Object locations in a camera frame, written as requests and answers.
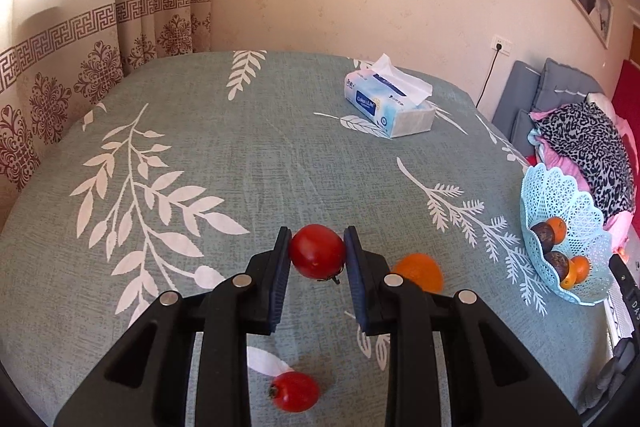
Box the red blanket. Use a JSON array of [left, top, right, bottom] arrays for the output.
[[612, 59, 640, 228]]

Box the blue white tissue pack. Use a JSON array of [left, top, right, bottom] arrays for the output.
[[344, 53, 436, 138]]

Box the small red tomato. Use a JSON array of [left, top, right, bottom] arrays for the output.
[[268, 371, 320, 413]]

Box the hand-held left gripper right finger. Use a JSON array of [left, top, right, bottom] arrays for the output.
[[343, 225, 583, 427]]

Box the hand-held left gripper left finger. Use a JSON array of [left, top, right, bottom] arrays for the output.
[[52, 227, 293, 427]]

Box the teal leaf print tablecloth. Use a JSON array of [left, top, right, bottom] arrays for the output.
[[0, 51, 616, 427]]

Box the beige patterned curtain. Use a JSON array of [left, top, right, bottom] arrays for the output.
[[0, 0, 216, 228]]

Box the leopard print cloth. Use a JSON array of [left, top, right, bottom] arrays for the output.
[[537, 102, 636, 220]]

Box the light blue lattice basket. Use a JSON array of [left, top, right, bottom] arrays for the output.
[[520, 163, 615, 306]]

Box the black power cable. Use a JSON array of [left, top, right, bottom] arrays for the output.
[[475, 52, 501, 108]]

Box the dark brown avocado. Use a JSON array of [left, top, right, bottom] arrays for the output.
[[531, 222, 556, 247], [544, 251, 571, 283]]

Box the large orange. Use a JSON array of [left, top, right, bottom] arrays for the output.
[[391, 253, 444, 294]]

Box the large red tomato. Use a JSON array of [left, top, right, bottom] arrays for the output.
[[288, 224, 348, 281]]

